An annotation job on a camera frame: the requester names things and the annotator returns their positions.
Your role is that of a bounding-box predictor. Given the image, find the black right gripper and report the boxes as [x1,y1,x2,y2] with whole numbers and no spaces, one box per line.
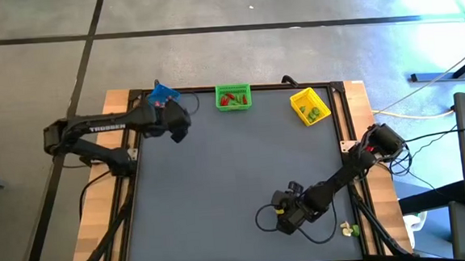
[270,181,311,237]

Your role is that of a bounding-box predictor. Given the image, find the blue plastic basket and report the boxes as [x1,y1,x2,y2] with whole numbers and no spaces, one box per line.
[146,82,182,111]

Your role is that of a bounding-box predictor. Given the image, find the green plastic basket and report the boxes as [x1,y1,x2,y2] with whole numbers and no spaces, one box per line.
[215,83,253,113]

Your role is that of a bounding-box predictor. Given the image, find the dark grey table mat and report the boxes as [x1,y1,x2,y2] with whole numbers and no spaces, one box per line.
[115,81,366,261]

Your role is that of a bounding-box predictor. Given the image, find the yellow plastic basket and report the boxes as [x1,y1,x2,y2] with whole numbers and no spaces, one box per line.
[288,86,333,128]

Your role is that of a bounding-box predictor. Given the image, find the white bin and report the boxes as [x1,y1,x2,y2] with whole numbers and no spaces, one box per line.
[402,210,431,251]

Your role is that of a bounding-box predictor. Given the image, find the black desk beam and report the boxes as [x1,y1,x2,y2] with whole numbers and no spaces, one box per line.
[397,179,465,215]

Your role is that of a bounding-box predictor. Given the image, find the dark desk leg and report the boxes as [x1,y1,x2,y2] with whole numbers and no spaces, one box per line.
[408,49,465,84]

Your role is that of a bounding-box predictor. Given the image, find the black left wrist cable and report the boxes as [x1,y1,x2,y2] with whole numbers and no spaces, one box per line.
[179,91,202,117]

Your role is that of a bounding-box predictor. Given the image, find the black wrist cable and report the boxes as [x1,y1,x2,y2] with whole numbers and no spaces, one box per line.
[254,199,341,250]
[179,91,202,117]

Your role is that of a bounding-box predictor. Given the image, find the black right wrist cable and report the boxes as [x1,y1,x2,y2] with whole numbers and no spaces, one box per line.
[254,199,341,250]

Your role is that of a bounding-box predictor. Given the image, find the black aluminium table frame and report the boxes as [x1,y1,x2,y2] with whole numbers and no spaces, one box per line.
[62,70,415,261]

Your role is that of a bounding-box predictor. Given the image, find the black left base cable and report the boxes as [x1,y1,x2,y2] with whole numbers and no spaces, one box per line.
[76,169,115,221]

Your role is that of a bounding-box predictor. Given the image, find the coiled black cable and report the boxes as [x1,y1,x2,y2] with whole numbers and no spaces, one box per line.
[386,145,415,179]

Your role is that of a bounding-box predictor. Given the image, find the white floor cable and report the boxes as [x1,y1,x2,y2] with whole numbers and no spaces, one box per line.
[371,104,456,124]

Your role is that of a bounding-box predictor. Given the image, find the long black cable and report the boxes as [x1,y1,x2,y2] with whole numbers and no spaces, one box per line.
[401,125,465,144]

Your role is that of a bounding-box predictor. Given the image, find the thin grey cable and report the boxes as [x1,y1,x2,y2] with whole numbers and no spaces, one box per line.
[372,42,465,115]

